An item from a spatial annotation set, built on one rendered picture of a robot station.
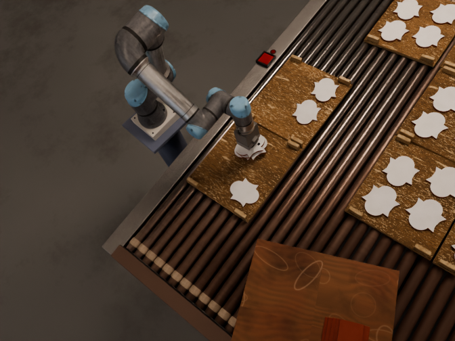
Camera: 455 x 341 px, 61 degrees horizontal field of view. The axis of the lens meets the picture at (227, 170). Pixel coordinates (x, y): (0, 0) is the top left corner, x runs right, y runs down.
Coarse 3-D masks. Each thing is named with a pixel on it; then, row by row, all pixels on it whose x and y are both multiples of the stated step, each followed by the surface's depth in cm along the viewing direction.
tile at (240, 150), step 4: (260, 136) 173; (260, 140) 172; (264, 140) 172; (256, 144) 171; (260, 144) 171; (236, 148) 172; (240, 148) 172; (244, 148) 172; (252, 148) 171; (256, 148) 171; (260, 148) 170; (240, 152) 171; (244, 152) 171; (248, 152) 170; (252, 152) 170; (256, 152) 170; (248, 156) 169
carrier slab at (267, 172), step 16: (224, 144) 180; (272, 144) 176; (208, 160) 178; (224, 160) 176; (240, 160) 175; (256, 160) 173; (272, 160) 172; (288, 160) 170; (192, 176) 176; (208, 176) 174; (224, 176) 173; (240, 176) 171; (256, 176) 170; (272, 176) 168; (208, 192) 171; (224, 192) 169; (240, 208) 164; (256, 208) 163
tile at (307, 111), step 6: (306, 102) 181; (312, 102) 180; (300, 108) 180; (306, 108) 180; (312, 108) 179; (318, 108) 178; (294, 114) 179; (300, 114) 179; (306, 114) 178; (312, 114) 178; (300, 120) 177; (306, 120) 177
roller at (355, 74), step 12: (372, 48) 191; (360, 72) 187; (336, 108) 182; (300, 156) 174; (264, 204) 166; (240, 228) 162; (228, 240) 161; (228, 252) 160; (216, 264) 158; (204, 276) 156; (192, 288) 154; (192, 300) 153
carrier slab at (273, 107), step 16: (288, 64) 194; (304, 64) 192; (272, 80) 192; (288, 80) 190; (304, 80) 188; (320, 80) 186; (336, 80) 185; (272, 96) 187; (288, 96) 186; (304, 96) 184; (336, 96) 181; (256, 112) 185; (272, 112) 183; (288, 112) 182; (320, 112) 178; (272, 128) 179; (288, 128) 178; (304, 128) 176; (304, 144) 173
